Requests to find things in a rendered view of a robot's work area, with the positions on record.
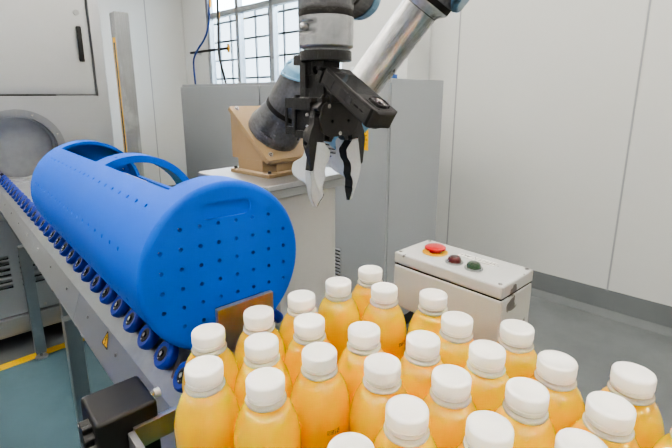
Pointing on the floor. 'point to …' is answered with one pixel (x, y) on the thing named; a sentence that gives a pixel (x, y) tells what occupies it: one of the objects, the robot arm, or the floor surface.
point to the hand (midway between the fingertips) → (335, 195)
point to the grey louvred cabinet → (358, 208)
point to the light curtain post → (120, 30)
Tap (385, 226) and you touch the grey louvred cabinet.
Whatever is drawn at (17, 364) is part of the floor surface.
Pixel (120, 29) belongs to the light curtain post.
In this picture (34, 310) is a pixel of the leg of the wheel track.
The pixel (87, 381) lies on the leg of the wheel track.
